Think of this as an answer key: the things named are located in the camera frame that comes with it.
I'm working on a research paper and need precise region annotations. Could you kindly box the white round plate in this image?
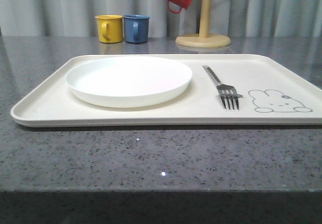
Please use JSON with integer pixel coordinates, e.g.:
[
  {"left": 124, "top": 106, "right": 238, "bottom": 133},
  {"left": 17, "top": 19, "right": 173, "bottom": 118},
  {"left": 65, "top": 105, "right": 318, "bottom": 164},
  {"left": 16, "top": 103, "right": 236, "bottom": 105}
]
[{"left": 65, "top": 56, "right": 193, "bottom": 108}]

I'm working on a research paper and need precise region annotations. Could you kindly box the silver metal fork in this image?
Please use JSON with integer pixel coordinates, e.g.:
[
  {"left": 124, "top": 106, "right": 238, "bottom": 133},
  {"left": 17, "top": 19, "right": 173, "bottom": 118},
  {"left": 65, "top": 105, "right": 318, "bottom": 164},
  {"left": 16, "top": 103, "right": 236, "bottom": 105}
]
[{"left": 203, "top": 65, "right": 239, "bottom": 111}]

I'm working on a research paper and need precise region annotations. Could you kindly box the cream rabbit serving tray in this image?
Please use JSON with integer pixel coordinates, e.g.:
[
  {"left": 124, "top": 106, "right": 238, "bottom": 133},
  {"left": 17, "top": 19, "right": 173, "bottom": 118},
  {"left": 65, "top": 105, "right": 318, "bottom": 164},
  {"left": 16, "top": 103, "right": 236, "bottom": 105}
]
[{"left": 11, "top": 54, "right": 321, "bottom": 127}]

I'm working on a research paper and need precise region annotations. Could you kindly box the wooden mug tree stand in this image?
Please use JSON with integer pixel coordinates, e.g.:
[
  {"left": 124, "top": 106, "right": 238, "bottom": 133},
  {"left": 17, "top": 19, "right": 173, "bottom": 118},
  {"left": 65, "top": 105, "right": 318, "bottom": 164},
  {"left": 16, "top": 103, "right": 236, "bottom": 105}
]
[{"left": 176, "top": 0, "right": 231, "bottom": 48}]

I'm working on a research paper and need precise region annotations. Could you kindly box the blue enamel mug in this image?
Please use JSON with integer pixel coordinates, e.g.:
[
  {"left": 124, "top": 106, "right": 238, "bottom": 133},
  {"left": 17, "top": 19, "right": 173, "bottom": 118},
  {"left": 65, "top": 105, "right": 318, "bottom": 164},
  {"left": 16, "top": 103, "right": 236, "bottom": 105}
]
[{"left": 123, "top": 15, "right": 150, "bottom": 43}]

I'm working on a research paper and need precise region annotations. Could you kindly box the yellow enamel mug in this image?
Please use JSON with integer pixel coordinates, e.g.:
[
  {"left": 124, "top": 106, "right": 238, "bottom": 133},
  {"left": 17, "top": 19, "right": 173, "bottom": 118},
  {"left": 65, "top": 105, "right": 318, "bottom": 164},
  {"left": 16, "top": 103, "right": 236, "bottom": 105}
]
[{"left": 95, "top": 15, "right": 123, "bottom": 43}]

